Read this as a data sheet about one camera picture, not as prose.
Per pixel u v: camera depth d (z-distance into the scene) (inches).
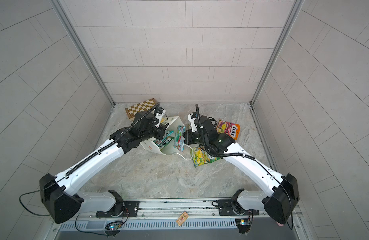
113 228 25.5
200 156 34.1
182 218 26.8
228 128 38.9
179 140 29.5
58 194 14.4
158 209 28.4
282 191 15.0
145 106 44.0
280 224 26.1
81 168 16.7
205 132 21.0
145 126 22.2
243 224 26.8
